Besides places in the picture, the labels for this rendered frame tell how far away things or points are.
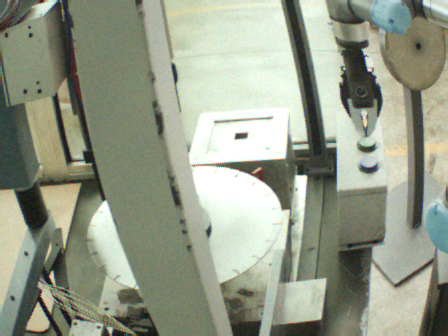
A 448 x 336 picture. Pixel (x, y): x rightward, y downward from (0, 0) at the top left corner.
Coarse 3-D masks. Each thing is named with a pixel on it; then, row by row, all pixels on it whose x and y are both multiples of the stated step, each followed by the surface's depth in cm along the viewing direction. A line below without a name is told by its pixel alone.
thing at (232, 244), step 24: (192, 168) 137; (216, 168) 136; (216, 192) 130; (240, 192) 129; (264, 192) 128; (96, 216) 129; (216, 216) 125; (240, 216) 124; (264, 216) 123; (96, 240) 123; (216, 240) 120; (240, 240) 119; (264, 240) 118; (96, 264) 118; (120, 264) 117; (216, 264) 115; (240, 264) 114
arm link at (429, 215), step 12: (444, 192) 113; (432, 204) 114; (444, 204) 111; (432, 216) 114; (444, 216) 110; (432, 228) 116; (444, 228) 111; (432, 240) 118; (444, 240) 113; (444, 252) 115
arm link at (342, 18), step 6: (330, 0) 117; (336, 0) 115; (342, 0) 114; (330, 6) 118; (336, 6) 117; (342, 6) 115; (330, 12) 119; (336, 12) 118; (342, 12) 117; (348, 12) 116; (330, 18) 121; (336, 18) 119; (342, 18) 118; (348, 18) 117; (354, 18) 117; (360, 18) 118
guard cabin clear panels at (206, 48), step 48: (48, 0) 150; (192, 0) 149; (240, 0) 148; (192, 48) 157; (240, 48) 155; (288, 48) 154; (336, 48) 152; (192, 96) 164; (240, 96) 162; (288, 96) 161; (336, 96) 159
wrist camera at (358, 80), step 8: (344, 56) 123; (352, 56) 123; (360, 56) 123; (344, 64) 123; (352, 64) 122; (360, 64) 122; (352, 72) 122; (360, 72) 121; (368, 72) 121; (352, 80) 121; (360, 80) 121; (368, 80) 120; (352, 88) 120; (360, 88) 120; (368, 88) 120; (352, 96) 120; (360, 96) 119; (368, 96) 119; (352, 104) 121; (360, 104) 120; (368, 104) 119
